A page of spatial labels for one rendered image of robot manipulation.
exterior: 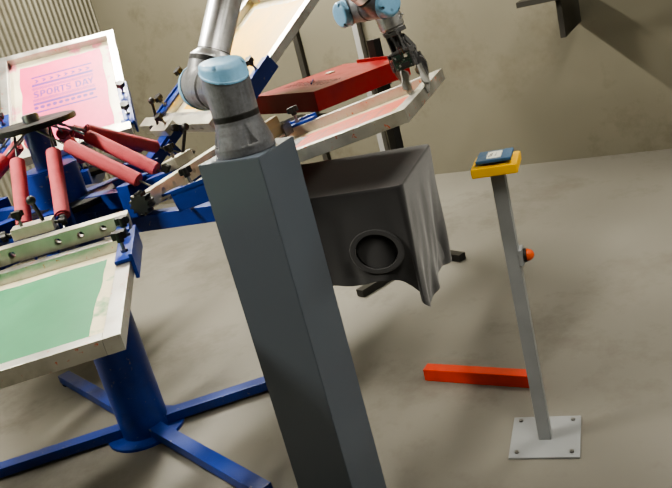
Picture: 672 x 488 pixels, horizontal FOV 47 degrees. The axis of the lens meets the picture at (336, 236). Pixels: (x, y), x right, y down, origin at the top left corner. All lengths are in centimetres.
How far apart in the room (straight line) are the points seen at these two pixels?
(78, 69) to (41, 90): 21
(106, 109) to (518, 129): 290
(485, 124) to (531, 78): 45
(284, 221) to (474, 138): 380
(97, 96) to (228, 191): 206
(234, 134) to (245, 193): 14
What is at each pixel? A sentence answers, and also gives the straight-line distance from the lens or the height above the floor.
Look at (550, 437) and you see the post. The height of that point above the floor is 2.
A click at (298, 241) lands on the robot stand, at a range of 195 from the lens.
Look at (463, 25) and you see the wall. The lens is 544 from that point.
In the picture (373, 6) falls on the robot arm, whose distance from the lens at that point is 212.
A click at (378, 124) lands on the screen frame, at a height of 115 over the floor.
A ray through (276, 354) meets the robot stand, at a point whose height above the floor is 67.
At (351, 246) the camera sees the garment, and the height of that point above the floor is 78.
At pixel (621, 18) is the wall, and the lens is 526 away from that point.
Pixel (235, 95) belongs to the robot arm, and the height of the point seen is 134.
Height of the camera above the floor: 156
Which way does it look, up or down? 18 degrees down
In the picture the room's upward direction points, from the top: 15 degrees counter-clockwise
